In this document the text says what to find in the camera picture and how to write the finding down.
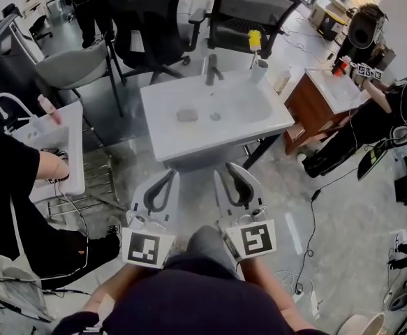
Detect grey shell chair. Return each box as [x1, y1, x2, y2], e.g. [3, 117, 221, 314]
[34, 29, 126, 119]

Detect black faucet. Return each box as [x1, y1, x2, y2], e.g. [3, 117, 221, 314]
[204, 54, 225, 87]

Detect person's left forearm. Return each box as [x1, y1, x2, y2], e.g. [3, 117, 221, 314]
[82, 263, 163, 314]

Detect another person's forearm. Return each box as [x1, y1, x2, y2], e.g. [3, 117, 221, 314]
[36, 149, 71, 183]

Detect yellow brush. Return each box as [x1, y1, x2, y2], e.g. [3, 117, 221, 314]
[247, 29, 263, 70]

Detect person's right forearm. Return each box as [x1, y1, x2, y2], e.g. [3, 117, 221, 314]
[240, 256, 311, 329]

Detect person's grey trouser leg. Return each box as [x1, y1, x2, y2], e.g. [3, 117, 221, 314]
[184, 225, 232, 270]

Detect metal rack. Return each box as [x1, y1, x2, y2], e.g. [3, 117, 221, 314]
[46, 147, 121, 225]

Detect white cup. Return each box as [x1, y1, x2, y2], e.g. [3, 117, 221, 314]
[251, 59, 270, 84]

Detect white bowl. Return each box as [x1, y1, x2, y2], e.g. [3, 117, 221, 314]
[336, 311, 388, 335]

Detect black round container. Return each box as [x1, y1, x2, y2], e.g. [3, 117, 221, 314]
[347, 3, 390, 50]

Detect white floor cable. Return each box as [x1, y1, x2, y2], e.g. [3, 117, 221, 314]
[274, 269, 316, 302]

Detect black high-back office chair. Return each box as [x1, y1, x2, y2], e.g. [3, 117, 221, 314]
[111, 0, 192, 85]

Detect white curved faucet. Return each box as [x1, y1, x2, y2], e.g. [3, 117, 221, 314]
[0, 92, 39, 126]

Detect small white sink basin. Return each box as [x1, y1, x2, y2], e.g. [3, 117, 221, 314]
[10, 101, 87, 195]

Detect black floor cable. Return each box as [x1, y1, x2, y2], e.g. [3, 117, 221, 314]
[295, 165, 363, 295]

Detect person's dark shirt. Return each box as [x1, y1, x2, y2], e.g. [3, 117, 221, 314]
[100, 255, 330, 335]

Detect white power strip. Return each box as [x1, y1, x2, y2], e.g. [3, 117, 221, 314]
[293, 289, 322, 320]

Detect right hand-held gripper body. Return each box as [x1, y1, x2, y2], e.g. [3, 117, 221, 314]
[217, 204, 278, 262]

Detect black mesh office chair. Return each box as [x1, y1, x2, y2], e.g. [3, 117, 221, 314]
[188, 0, 302, 61]

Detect wooden cabinet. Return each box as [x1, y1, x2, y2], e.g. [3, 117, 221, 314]
[283, 70, 364, 157]

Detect white cabinet sink top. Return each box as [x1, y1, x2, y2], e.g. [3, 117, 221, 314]
[304, 66, 372, 115]

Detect grey bar of soap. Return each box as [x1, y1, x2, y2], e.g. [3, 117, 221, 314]
[176, 108, 199, 123]

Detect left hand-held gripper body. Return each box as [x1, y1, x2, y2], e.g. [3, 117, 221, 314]
[121, 200, 177, 269]

